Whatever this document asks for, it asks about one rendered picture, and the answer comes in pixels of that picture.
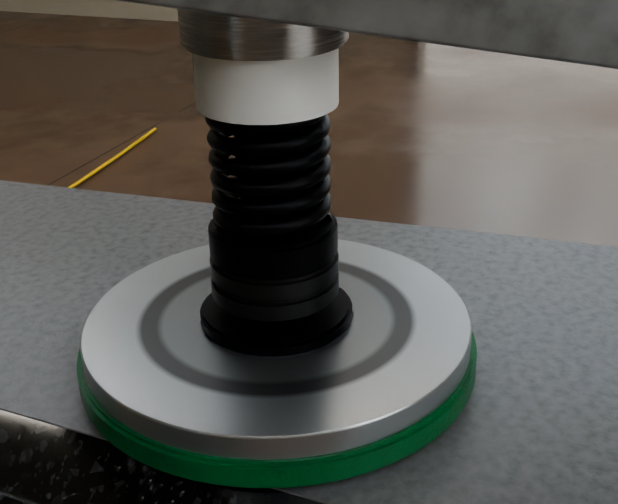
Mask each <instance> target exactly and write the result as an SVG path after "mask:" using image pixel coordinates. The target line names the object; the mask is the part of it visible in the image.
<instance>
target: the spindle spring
mask: <svg viewBox="0 0 618 504"><path fill-rule="evenodd" d="M205 121H206V123H207V124H208V125H209V126H210V128H211V129H210V130H209V132H208V134H207V141H208V144H209V145H210V147H211V148H212V149H211V150H210V152H209V157H208V160H209V163H210V164H211V165H212V167H213V169H212V171H211V173H210V180H211V183H212V185H213V186H214V188H213V190H212V197H211V200H212V202H213V203H214V204H215V206H216V207H215V208H214V210H213V212H212V213H213V218H214V222H215V223H216V225H217V226H218V227H220V228H222V229H223V230H225V231H228V232H230V233H233V234H236V235H241V236H246V237H275V236H283V235H288V234H293V233H296V232H299V231H302V230H305V229H307V228H309V227H312V226H314V225H315V224H316V223H318V222H319V221H324V220H332V217H331V214H330V212H329V211H330V209H331V195H330V193H329V191H330V189H331V184H332V181H331V179H330V176H329V173H330V169H331V159H330V156H329V155H328V153H329V150H330V148H331V140H330V138H329V136H328V133H329V132H330V124H331V120H330V118H329V116H328V115H327V114H326V115H324V116H321V117H318V118H315V119H311V120H307V121H301V122H295V123H288V124H278V125H242V124H232V123H226V122H220V121H216V120H212V119H210V118H207V117H205ZM302 128H304V131H302V132H299V133H296V134H293V135H288V136H284V137H278V138H270V139H236V138H230V137H229V136H232V135H241V136H259V135H272V134H280V133H286V132H291V131H296V130H299V129H302ZM301 150H304V152H302V153H300V154H297V155H294V156H290V157H287V158H281V159H275V160H265V161H247V160H238V159H235V157H233V158H229V157H228V156H231V155H232V156H238V157H270V156H279V155H285V154H290V153H294V152H298V151H301ZM303 170H305V172H303V173H301V174H298V175H295V176H292V177H287V178H283V179H276V180H266V181H247V180H238V179H237V177H249V178H260V177H274V176H282V175H287V174H292V173H296V172H299V171H303ZM228 176H232V177H228ZM304 190H305V192H304V193H301V194H299V195H296V196H293V197H289V198H285V199H279V200H271V201H247V200H241V199H238V197H244V198H273V197H280V196H286V195H290V194H295V193H298V192H301V191H304ZM228 195H230V196H228ZM306 209H307V211H305V212H303V213H301V214H298V215H294V216H291V217H287V218H282V219H275V220H245V219H239V218H235V217H232V216H231V215H235V216H240V217H250V218H267V217H278V216H284V215H290V214H294V213H297V212H301V211H304V210H306ZM229 214H230V215H229Z"/></svg>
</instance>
